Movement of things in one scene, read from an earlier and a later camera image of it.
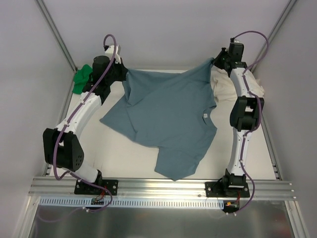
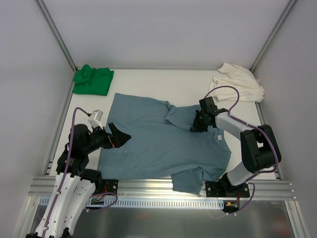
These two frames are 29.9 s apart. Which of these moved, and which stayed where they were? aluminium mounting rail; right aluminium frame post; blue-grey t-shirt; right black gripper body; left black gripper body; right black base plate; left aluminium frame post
Moved: right black gripper body; blue-grey t-shirt; left black gripper body
Stayed: left aluminium frame post; right black base plate; right aluminium frame post; aluminium mounting rail
